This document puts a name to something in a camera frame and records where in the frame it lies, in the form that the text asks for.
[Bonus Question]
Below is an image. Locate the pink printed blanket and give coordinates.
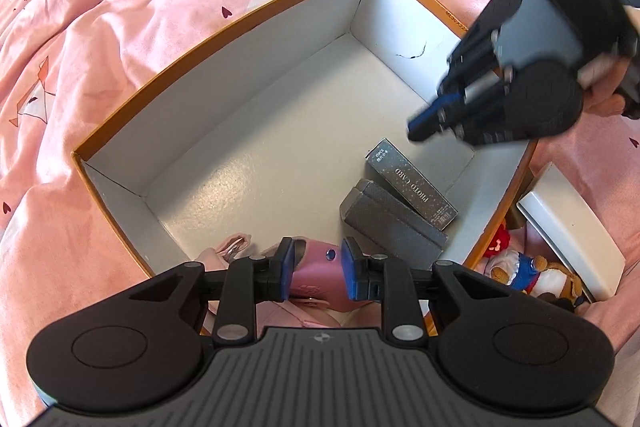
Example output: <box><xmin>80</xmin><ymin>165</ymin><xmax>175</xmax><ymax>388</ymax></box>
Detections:
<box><xmin>0</xmin><ymin>0</ymin><xmax>640</xmax><ymax>358</ymax></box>

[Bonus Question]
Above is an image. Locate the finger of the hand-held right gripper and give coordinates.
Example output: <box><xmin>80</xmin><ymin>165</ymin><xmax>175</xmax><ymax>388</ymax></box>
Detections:
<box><xmin>439</xmin><ymin>32</ymin><xmax>502</xmax><ymax>101</ymax></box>
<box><xmin>407</xmin><ymin>91</ymin><xmax>472</xmax><ymax>144</ymax></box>

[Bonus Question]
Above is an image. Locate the dark speckled card box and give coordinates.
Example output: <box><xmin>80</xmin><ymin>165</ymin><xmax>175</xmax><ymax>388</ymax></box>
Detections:
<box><xmin>364</xmin><ymin>138</ymin><xmax>459</xmax><ymax>231</ymax></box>

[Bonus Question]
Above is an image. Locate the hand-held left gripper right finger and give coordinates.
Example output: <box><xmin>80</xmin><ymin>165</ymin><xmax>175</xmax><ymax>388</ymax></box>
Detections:
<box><xmin>341</xmin><ymin>237</ymin><xmax>506</xmax><ymax>344</ymax></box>

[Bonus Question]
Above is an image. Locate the white long box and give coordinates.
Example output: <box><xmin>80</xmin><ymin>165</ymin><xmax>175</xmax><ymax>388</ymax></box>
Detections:
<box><xmin>516</xmin><ymin>163</ymin><xmax>627</xmax><ymax>303</ymax></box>

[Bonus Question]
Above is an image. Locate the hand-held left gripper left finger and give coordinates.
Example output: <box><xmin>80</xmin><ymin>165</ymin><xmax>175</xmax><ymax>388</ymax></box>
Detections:
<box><xmin>127</xmin><ymin>237</ymin><xmax>296</xmax><ymax>346</ymax></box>

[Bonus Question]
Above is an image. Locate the person's right hand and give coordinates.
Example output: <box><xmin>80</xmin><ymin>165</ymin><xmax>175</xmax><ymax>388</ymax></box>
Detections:
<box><xmin>579</xmin><ymin>53</ymin><xmax>632</xmax><ymax>116</ymax></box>

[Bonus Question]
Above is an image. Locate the pink plush toy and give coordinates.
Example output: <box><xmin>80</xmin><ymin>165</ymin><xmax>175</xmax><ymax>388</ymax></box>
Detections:
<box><xmin>194</xmin><ymin>233</ymin><xmax>346</xmax><ymax>333</ymax></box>

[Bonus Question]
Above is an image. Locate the pink wallet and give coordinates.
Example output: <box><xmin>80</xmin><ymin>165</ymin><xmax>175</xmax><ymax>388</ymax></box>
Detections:
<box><xmin>265</xmin><ymin>237</ymin><xmax>351</xmax><ymax>313</ymax></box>

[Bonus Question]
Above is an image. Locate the grey textured box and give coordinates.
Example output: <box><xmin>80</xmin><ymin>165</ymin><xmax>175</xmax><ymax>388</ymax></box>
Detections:
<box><xmin>340</xmin><ymin>179</ymin><xmax>449</xmax><ymax>271</ymax></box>

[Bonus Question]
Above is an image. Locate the orange crochet ball red flower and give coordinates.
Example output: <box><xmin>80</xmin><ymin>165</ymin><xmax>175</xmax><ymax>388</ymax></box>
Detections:
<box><xmin>480</xmin><ymin>224</ymin><xmax>516</xmax><ymax>260</ymax></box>

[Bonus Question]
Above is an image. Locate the orange cardboard box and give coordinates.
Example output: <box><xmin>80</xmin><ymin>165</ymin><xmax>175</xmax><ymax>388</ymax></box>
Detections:
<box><xmin>71</xmin><ymin>0</ymin><xmax>541</xmax><ymax>338</ymax></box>

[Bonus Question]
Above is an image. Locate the white duck plush blue shirt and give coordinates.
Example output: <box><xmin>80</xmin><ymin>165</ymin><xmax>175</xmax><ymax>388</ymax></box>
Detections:
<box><xmin>482</xmin><ymin>252</ymin><xmax>551</xmax><ymax>296</ymax></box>

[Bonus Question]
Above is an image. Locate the brown bear plush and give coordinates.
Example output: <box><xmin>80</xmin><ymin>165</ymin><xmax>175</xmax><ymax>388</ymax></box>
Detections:
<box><xmin>537</xmin><ymin>259</ymin><xmax>586</xmax><ymax>308</ymax></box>

